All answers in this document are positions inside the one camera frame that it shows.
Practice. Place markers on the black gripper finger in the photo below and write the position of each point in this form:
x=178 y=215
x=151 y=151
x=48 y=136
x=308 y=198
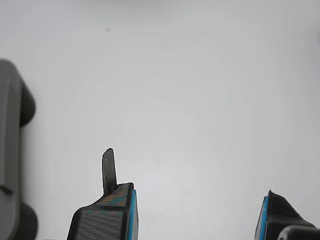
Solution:
x=277 y=212
x=100 y=222

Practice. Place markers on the grey holder with black legs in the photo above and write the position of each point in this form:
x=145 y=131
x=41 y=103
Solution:
x=10 y=125

